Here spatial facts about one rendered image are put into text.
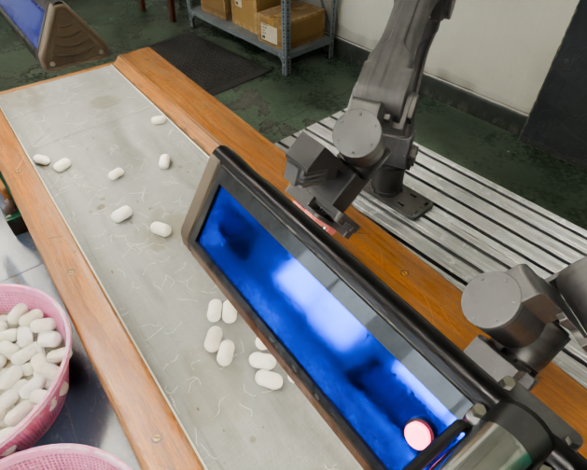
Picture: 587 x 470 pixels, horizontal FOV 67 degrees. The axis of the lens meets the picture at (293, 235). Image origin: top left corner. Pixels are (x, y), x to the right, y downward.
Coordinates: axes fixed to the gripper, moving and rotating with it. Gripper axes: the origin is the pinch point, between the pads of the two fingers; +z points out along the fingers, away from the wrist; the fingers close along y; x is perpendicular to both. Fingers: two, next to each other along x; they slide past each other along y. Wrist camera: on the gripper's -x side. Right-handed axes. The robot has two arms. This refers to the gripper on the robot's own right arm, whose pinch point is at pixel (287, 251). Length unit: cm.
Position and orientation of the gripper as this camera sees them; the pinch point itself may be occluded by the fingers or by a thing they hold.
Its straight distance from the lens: 63.4
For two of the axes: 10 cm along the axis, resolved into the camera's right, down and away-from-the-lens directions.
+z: -6.1, 7.8, 1.3
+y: 6.0, 5.6, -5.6
